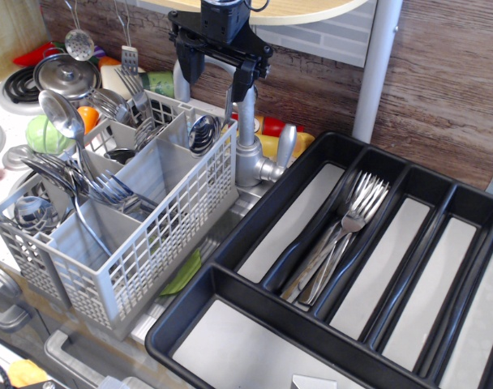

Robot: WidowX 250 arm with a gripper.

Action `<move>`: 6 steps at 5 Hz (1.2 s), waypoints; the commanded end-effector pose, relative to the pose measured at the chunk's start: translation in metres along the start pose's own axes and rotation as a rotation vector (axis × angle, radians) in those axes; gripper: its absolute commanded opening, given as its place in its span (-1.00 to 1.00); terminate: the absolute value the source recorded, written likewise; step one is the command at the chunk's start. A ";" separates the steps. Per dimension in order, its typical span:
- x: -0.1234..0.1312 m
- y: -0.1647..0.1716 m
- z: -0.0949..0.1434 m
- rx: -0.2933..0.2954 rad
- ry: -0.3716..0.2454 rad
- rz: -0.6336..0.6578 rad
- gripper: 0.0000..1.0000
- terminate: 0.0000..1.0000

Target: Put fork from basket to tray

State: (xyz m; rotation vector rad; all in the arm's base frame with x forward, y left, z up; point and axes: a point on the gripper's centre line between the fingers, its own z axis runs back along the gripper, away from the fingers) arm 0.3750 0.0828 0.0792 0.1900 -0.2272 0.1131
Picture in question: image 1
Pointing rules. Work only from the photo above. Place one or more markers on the steel fork rear left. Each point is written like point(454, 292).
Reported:
point(112, 105)

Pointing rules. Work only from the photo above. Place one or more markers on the black stove burner coil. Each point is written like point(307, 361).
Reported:
point(21, 87)

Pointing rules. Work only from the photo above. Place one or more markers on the large steel spoon upright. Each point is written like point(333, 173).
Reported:
point(67, 120)

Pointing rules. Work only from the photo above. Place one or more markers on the white green toy bottle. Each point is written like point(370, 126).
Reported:
point(161, 82)

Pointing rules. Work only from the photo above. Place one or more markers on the green toy cabbage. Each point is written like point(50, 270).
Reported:
point(43, 137)

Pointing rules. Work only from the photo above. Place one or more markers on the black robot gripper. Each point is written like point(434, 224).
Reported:
point(220, 30)

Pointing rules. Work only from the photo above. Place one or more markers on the hanging steel spatula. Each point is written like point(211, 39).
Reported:
point(130, 55)

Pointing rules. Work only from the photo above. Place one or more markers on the silver toy faucet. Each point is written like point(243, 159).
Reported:
point(252, 167)

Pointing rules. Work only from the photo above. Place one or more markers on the steel spoon in back compartment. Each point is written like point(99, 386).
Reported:
point(203, 134)

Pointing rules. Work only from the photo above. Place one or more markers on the hanging steel skimmer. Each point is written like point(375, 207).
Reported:
point(78, 42)

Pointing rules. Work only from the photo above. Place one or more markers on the green toy leaf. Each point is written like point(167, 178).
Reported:
point(184, 275)

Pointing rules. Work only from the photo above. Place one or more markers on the round wooden shelf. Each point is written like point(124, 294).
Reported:
point(278, 12)

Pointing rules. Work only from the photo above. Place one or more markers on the black cutlery tray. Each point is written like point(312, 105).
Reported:
point(410, 304)

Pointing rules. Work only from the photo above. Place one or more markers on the grey plastic cutlery basket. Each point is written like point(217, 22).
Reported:
point(109, 266)

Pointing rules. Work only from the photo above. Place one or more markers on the steel fork upright rear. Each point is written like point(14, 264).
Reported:
point(136, 89)

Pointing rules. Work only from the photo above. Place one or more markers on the red toy vegetable behind faucet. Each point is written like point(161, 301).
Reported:
point(268, 126)

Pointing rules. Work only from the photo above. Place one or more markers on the steel toy pot with lid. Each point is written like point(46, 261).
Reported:
point(63, 74)

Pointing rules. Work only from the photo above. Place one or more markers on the steel fork moved to tray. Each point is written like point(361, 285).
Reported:
point(228, 106)

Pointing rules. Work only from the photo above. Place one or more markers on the steel forks cluster in basket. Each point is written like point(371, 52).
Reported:
point(109, 189)

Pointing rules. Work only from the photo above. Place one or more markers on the orange toy fruit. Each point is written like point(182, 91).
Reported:
point(90, 117)

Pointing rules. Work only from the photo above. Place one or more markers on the red toy pepper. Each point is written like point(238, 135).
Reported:
point(35, 56)

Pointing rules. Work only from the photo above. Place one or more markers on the steel spoon front left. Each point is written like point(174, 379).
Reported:
point(34, 214)

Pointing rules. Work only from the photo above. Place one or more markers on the steel forks pile in tray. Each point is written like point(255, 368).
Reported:
point(366, 194)

